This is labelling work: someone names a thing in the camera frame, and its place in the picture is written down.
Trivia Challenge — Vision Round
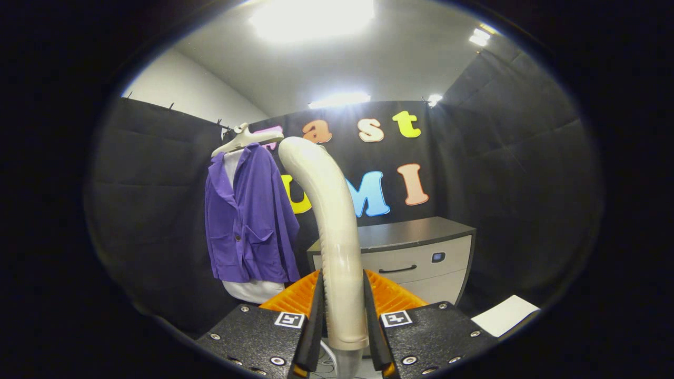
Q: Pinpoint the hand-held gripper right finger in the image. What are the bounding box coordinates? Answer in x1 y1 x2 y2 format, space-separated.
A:
362 268 499 377

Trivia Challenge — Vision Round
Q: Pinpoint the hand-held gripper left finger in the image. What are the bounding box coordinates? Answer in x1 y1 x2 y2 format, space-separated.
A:
195 270 325 379

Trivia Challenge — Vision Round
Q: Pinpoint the white garment steamer wand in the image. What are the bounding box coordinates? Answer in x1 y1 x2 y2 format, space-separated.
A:
278 136 371 352

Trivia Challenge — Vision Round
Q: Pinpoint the purple jacket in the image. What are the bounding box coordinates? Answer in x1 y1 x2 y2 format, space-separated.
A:
204 143 301 284

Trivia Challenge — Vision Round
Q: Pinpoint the white clothes hanger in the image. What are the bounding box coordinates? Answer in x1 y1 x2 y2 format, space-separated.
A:
211 123 285 158

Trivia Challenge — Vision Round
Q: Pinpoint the grey cabinet with dark top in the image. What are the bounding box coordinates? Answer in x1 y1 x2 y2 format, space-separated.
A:
307 216 478 306

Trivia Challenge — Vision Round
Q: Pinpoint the white flat sheet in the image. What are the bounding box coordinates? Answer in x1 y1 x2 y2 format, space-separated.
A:
470 295 541 338

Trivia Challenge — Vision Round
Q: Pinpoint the long strip ceiling light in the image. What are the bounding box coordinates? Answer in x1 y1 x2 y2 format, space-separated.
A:
308 92 371 110

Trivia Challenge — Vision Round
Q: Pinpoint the large ceiling light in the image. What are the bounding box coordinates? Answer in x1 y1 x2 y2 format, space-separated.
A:
250 0 376 44

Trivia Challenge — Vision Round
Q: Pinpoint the small rectangular ceiling light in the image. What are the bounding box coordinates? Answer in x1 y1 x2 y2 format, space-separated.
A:
468 26 494 47

